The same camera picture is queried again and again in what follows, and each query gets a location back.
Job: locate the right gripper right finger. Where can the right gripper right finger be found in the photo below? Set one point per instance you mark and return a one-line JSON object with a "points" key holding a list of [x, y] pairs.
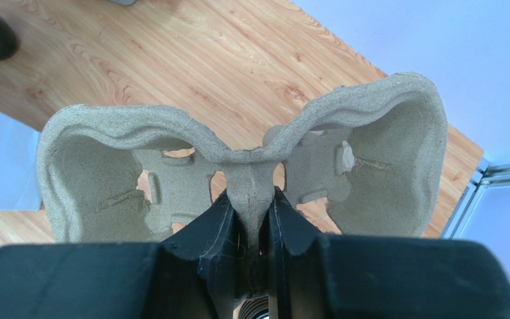
{"points": [[317, 275]]}

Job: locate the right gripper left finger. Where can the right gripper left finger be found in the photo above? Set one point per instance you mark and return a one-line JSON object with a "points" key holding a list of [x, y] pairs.
{"points": [[191, 274]]}

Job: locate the cardboard cup carrier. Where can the cardboard cup carrier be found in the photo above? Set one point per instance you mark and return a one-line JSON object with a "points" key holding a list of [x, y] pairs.
{"points": [[127, 173]]}

